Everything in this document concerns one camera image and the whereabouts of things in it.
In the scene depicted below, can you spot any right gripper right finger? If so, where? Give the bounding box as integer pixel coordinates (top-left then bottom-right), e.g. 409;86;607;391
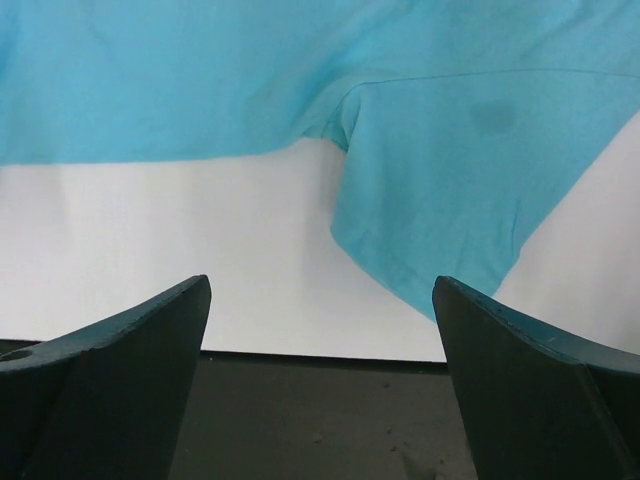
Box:
432;276;639;479

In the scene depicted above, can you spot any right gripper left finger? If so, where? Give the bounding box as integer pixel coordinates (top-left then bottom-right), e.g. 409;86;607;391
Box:
1;275;211;479

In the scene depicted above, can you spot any light teal polo shirt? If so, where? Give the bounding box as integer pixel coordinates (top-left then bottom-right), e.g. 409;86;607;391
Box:
1;1;639;316

